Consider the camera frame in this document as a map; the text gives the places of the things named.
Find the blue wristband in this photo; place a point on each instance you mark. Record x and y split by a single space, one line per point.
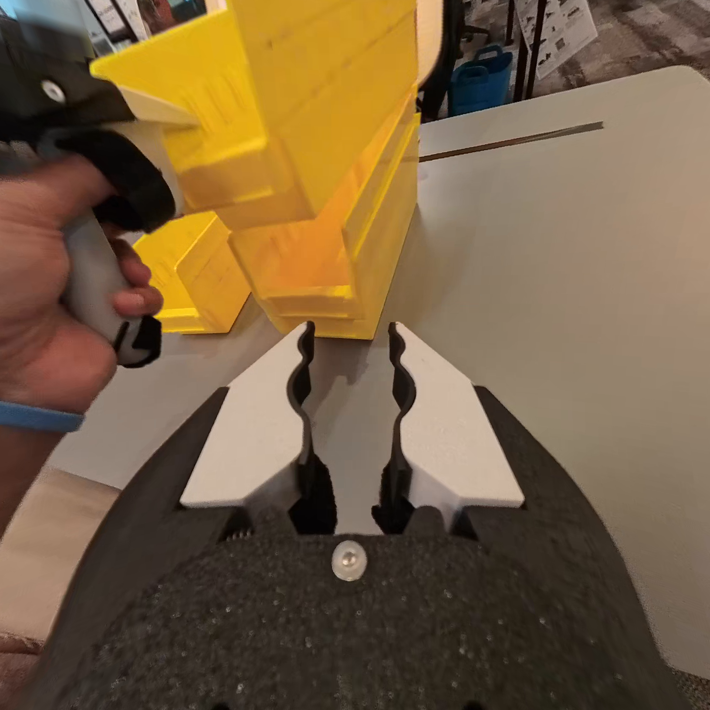
39 417

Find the grey desk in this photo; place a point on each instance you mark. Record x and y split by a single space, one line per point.
554 333

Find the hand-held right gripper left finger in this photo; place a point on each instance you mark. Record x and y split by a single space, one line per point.
249 444

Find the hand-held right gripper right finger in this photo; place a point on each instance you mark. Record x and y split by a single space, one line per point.
455 444

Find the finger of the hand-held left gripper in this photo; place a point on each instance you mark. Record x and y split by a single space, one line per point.
161 111

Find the blue container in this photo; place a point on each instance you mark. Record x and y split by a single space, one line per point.
480 83

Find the printed paper leaflet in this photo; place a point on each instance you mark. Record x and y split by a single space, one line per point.
554 33

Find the person's left hand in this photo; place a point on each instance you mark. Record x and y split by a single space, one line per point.
27 277

